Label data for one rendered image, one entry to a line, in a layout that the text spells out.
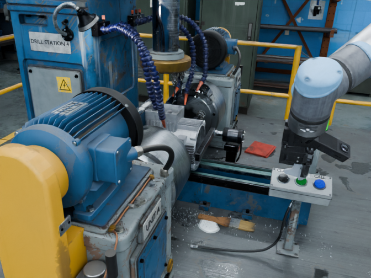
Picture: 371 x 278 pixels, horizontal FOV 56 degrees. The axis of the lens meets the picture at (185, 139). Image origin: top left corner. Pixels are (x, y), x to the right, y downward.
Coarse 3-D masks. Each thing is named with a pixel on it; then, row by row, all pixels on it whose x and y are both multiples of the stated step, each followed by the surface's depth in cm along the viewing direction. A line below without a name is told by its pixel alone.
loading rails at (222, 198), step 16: (208, 160) 141; (192, 176) 130; (208, 176) 129; (224, 176) 138; (240, 176) 136; (256, 176) 134; (192, 192) 133; (208, 192) 131; (224, 192) 129; (240, 192) 127; (256, 192) 125; (208, 208) 130; (224, 208) 132; (240, 208) 130; (256, 208) 128; (272, 208) 126; (304, 208) 122; (304, 224) 125
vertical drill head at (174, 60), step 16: (160, 0) 111; (176, 0) 112; (160, 16) 113; (176, 16) 114; (160, 32) 115; (176, 32) 117; (160, 48) 117; (176, 48) 119; (160, 64) 115; (176, 64) 116; (176, 80) 120
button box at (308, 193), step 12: (276, 168) 105; (276, 180) 102; (288, 180) 101; (312, 180) 101; (324, 180) 101; (276, 192) 102; (288, 192) 100; (300, 192) 99; (312, 192) 98; (324, 192) 98; (324, 204) 100
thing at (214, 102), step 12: (192, 84) 154; (204, 84) 155; (180, 96) 150; (192, 96) 148; (204, 96) 147; (216, 96) 154; (192, 108) 150; (204, 108) 148; (216, 108) 148; (204, 120) 151; (216, 120) 149
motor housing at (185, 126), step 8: (184, 120) 130; (192, 120) 130; (200, 120) 131; (184, 128) 127; (192, 128) 126; (200, 128) 136; (200, 136) 139; (192, 144) 125; (200, 144) 140; (192, 152) 125; (192, 160) 125
